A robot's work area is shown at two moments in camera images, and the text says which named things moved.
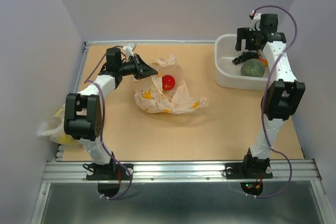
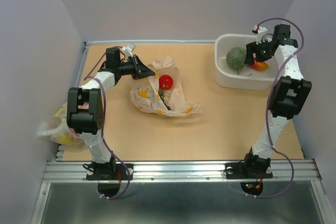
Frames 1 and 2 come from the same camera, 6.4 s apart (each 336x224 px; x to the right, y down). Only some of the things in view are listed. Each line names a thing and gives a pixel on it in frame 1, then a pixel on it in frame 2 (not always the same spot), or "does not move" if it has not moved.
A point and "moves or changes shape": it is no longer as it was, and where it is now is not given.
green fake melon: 253,67 → 235,57
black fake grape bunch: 245,55 → 161,95
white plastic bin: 230,75 does not move
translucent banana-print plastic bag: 166,92 moves or changes shape
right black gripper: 242,33 → 252,48
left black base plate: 109,176 does not move
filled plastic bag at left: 54,129 does not move
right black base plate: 250,173 does not move
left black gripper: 142,70 does not move
